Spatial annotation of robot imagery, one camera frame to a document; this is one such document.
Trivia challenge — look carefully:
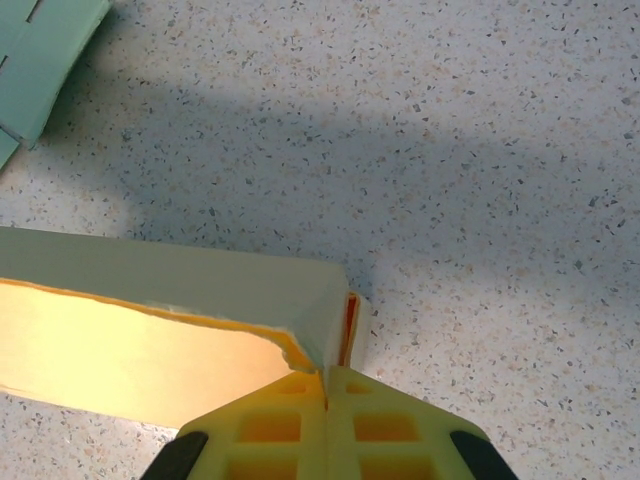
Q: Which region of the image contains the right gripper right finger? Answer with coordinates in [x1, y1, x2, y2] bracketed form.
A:
[325, 366, 515, 480]

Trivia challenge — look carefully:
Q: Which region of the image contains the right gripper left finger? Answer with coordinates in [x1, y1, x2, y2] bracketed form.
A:
[144, 369, 330, 480]

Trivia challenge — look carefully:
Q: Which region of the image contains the yellow paper box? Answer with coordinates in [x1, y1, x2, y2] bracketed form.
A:
[0, 224, 375, 432]

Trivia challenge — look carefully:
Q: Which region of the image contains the green paper box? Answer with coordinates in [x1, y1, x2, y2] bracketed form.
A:
[0, 0, 114, 172]

